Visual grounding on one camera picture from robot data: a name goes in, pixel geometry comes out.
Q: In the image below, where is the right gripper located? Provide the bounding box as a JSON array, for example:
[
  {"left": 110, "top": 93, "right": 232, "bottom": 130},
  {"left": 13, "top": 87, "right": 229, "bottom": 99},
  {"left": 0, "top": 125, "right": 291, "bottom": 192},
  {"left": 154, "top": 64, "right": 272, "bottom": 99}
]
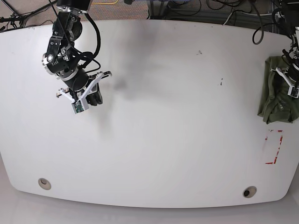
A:
[{"left": 56, "top": 71, "right": 112, "bottom": 106}]

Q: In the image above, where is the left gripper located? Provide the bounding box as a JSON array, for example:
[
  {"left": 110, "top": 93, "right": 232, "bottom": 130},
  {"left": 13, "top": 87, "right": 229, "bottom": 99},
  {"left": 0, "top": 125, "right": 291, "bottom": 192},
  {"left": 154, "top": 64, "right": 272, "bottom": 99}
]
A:
[{"left": 271, "top": 67, "right": 299, "bottom": 89}]

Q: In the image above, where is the olive green T-shirt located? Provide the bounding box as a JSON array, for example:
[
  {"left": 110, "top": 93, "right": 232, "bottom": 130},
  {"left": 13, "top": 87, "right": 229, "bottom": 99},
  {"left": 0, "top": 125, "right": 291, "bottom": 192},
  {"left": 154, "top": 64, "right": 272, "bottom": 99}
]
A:
[{"left": 257, "top": 56, "right": 299, "bottom": 124}]

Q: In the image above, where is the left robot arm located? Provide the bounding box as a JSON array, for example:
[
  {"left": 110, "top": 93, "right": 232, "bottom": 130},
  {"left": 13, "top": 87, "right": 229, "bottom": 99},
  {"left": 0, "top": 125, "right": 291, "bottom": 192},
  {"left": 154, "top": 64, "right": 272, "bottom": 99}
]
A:
[{"left": 271, "top": 0, "right": 299, "bottom": 90}]

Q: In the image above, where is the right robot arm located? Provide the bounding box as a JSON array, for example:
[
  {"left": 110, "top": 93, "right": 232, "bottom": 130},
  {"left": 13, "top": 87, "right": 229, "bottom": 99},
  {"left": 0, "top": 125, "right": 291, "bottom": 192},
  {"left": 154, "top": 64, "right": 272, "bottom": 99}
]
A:
[{"left": 42, "top": 0, "right": 103, "bottom": 106}]

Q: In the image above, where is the red tape rectangle marking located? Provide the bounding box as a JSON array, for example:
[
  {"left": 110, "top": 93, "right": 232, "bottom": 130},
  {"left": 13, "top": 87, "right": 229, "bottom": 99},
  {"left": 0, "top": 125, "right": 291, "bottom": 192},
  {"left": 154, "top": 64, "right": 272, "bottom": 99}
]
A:
[{"left": 263, "top": 129, "right": 284, "bottom": 165}]

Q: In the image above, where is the black tripod stand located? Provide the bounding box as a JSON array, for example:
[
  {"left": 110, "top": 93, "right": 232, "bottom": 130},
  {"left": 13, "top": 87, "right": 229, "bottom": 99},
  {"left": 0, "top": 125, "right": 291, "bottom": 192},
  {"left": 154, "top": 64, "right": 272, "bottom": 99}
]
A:
[{"left": 0, "top": 0, "right": 57, "bottom": 33}]

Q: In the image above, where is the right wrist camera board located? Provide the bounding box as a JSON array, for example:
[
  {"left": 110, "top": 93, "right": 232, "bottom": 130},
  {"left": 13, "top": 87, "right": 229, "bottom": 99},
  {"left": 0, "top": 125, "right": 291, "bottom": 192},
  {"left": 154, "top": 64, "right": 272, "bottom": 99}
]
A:
[{"left": 71, "top": 99, "right": 89, "bottom": 114}]

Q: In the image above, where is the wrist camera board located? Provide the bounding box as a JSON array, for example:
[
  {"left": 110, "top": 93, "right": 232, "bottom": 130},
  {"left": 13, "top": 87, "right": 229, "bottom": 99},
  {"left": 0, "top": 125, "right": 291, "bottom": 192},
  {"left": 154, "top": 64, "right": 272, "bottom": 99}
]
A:
[
  {"left": 71, "top": 99, "right": 89, "bottom": 114},
  {"left": 288, "top": 85, "right": 299, "bottom": 98}
]

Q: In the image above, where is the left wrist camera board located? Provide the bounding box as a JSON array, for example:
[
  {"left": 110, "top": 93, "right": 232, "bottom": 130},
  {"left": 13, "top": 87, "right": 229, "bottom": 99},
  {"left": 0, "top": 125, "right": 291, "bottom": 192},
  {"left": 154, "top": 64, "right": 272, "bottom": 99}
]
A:
[{"left": 288, "top": 85, "right": 299, "bottom": 98}]

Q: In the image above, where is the yellow cable on floor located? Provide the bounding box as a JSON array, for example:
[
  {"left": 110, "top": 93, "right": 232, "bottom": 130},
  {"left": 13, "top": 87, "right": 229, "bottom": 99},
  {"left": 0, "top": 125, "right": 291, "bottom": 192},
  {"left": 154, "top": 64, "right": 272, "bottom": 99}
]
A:
[{"left": 92, "top": 0, "right": 119, "bottom": 7}]

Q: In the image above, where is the left table cable grommet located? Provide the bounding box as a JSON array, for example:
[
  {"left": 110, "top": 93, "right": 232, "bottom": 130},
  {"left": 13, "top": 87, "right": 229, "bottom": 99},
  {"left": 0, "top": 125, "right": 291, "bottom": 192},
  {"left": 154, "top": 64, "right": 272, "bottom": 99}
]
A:
[{"left": 38, "top": 178, "right": 51, "bottom": 190}]

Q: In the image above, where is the table cable grommet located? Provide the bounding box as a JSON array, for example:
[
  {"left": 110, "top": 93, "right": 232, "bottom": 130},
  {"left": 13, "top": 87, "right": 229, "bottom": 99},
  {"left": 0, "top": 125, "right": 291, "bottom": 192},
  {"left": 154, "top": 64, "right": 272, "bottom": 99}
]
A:
[
  {"left": 38, "top": 178, "right": 51, "bottom": 190},
  {"left": 242, "top": 186, "right": 257, "bottom": 198}
]

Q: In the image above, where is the right table cable grommet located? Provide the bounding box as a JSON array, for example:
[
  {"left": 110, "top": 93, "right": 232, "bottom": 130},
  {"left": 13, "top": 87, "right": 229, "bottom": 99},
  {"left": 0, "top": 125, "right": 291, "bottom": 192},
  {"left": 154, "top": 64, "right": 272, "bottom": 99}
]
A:
[{"left": 242, "top": 186, "right": 257, "bottom": 198}]

